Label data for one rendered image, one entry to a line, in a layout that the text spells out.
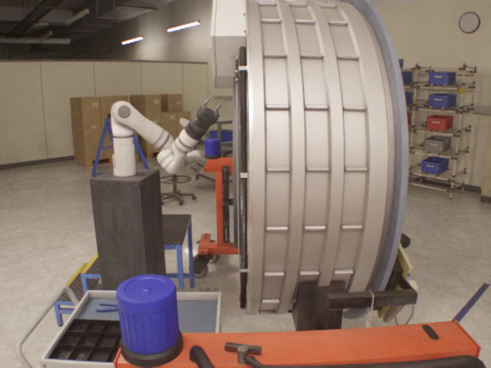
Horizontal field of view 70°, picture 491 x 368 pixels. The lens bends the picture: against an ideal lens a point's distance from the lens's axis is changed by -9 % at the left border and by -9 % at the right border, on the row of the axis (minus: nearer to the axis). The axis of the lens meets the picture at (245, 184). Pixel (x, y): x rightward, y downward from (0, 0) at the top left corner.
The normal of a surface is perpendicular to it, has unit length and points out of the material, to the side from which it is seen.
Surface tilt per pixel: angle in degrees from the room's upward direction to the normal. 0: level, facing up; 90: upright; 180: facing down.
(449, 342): 0
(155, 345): 90
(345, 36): 44
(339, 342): 0
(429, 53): 90
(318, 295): 90
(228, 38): 133
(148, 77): 90
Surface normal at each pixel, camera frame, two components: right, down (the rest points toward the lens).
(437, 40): -0.76, 0.15
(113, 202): -0.15, 0.24
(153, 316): 0.45, 0.22
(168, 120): 0.65, 0.18
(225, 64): 0.02, 0.83
